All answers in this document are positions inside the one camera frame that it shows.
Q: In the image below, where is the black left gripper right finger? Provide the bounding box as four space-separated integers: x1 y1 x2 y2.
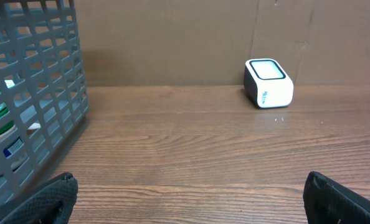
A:
303 171 370 224

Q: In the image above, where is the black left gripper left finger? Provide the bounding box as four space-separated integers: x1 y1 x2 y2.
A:
0 172 78 223

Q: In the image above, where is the white barcode scanner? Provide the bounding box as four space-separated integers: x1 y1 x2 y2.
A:
244 58 294 109

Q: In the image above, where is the grey plastic mesh basket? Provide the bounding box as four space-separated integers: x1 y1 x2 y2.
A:
0 0 88 206

